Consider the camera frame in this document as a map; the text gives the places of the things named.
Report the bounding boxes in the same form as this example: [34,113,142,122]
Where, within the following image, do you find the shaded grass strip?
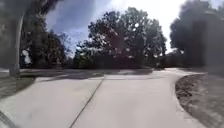
[0,71,38,100]

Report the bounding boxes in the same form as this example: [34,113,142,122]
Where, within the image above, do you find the bare mulch ground patch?
[175,72,224,128]

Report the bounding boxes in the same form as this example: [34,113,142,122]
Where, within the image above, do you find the thick grey tree trunk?
[8,13,26,78]

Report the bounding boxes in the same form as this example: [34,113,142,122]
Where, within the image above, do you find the dark trees beside building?
[159,0,224,69]

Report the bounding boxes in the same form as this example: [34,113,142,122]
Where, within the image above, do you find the pale concrete path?
[0,67,208,128]

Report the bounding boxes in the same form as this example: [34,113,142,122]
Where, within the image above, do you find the large dark tree clump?
[73,7,168,70]

